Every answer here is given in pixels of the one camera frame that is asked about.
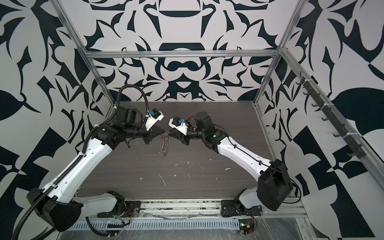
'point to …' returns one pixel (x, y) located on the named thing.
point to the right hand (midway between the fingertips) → (171, 130)
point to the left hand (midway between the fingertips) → (163, 127)
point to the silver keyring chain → (165, 137)
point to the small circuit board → (246, 226)
